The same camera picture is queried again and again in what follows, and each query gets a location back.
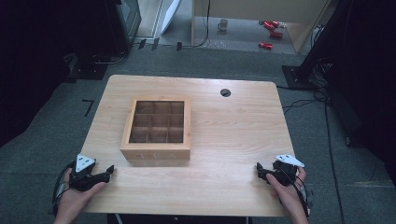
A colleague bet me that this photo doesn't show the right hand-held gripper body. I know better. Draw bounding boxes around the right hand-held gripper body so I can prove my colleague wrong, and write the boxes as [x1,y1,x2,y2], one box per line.
[266,153,306,188]

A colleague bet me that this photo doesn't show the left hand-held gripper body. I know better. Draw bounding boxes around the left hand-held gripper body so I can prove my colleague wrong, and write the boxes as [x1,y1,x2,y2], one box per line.
[68,153,104,192]

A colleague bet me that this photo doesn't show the wooden compartment tea box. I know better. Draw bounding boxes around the wooden compartment tea box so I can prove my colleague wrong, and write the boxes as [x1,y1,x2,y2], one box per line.
[120,95,192,161]

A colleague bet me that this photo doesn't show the person's left hand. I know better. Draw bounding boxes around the person's left hand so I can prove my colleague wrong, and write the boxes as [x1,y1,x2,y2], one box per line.
[54,167,107,219]

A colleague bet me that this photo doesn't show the person's right hand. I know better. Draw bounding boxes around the person's right hand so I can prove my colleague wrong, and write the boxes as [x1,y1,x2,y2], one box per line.
[265,166,310,219]

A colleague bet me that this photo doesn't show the dark curtain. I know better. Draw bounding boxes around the dark curtain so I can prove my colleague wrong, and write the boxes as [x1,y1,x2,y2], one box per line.
[297,0,396,188]
[0,0,118,148]

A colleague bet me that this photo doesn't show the white board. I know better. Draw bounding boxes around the white board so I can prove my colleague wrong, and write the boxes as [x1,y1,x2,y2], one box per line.
[160,0,182,35]

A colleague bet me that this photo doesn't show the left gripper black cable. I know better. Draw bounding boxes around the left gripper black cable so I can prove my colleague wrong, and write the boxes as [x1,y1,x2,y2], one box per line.
[51,161,77,217]

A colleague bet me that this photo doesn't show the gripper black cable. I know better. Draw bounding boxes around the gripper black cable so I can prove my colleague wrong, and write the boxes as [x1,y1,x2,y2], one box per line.
[51,161,77,217]
[290,174,315,218]

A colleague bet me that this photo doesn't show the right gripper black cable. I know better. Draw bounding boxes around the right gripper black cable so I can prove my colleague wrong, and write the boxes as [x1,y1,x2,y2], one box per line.
[290,174,315,218]

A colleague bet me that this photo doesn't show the black floor cables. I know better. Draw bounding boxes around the black floor cables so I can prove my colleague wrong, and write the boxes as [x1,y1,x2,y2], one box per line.
[276,55,347,224]

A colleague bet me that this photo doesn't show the black table frame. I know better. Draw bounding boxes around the black table frame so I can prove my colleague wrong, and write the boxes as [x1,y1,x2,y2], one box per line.
[106,213,254,224]

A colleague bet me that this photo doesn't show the black stand base plate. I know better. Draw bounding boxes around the black stand base plate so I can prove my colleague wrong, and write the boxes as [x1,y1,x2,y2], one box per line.
[64,53,109,82]
[281,64,318,91]

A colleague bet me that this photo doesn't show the hanging black cable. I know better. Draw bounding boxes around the hanging black cable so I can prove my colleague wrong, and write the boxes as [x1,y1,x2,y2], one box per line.
[181,0,211,49]

